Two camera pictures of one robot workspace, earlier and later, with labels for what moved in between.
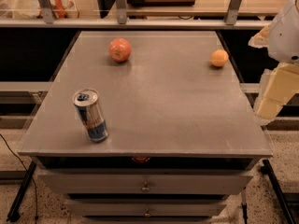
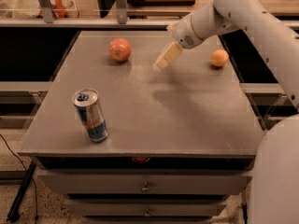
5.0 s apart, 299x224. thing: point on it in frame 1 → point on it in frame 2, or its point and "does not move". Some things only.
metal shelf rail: (136, 23) does not move
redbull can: (89, 108) does not move
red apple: (120, 49) does not move
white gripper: (285, 37) → (183, 33)
